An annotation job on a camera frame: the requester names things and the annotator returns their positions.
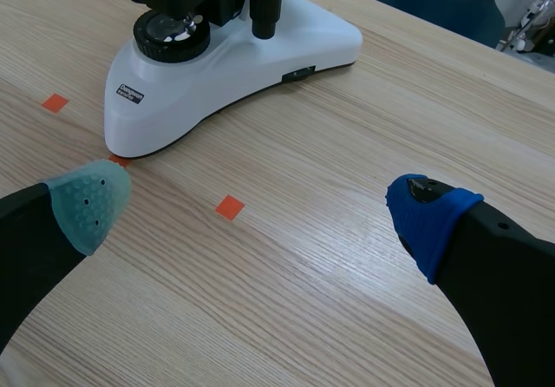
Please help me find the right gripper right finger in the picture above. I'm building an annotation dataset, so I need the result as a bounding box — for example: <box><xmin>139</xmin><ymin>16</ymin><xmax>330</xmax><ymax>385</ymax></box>
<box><xmin>385</xmin><ymin>174</ymin><xmax>555</xmax><ymax>387</ymax></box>

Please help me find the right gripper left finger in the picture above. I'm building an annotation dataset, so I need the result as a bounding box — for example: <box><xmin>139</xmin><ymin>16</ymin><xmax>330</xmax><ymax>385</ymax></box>
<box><xmin>0</xmin><ymin>159</ymin><xmax>133</xmax><ymax>355</ymax></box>

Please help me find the white and black microscope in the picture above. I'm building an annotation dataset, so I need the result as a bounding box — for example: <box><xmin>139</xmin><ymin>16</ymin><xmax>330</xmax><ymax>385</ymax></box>
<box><xmin>89</xmin><ymin>0</ymin><xmax>363</xmax><ymax>160</ymax></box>

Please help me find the dark blue chair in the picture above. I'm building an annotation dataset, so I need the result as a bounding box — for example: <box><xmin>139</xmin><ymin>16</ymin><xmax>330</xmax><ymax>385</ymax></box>
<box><xmin>357</xmin><ymin>0</ymin><xmax>539</xmax><ymax>49</ymax></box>

